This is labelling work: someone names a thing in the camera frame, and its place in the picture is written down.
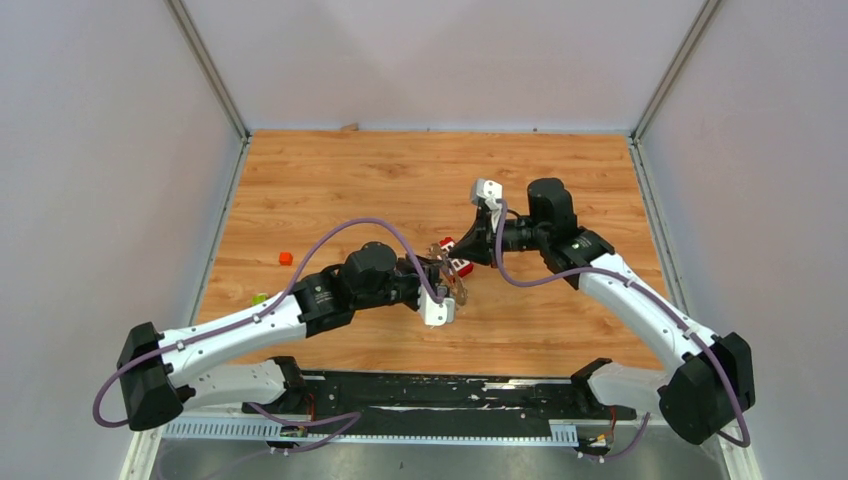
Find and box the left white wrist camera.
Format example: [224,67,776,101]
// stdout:
[417,291,456,327]

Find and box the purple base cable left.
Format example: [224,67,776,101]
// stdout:
[246,400,362,458]

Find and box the small red yellow toy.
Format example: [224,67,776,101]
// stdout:
[251,293,268,306]

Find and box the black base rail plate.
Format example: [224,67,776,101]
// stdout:
[263,370,637,438]

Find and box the white slotted cable duct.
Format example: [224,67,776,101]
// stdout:
[161,417,579,447]

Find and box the grey metal keyring disc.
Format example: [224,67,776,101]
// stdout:
[428,243,468,309]

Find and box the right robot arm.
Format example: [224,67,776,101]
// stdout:
[449,178,756,448]

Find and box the red window toy block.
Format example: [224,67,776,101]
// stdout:
[438,237,474,278]

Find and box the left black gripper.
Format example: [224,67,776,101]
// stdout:
[354,253,444,312]

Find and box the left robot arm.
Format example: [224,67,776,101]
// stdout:
[117,242,456,431]

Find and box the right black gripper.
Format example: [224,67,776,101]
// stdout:
[448,208,548,269]

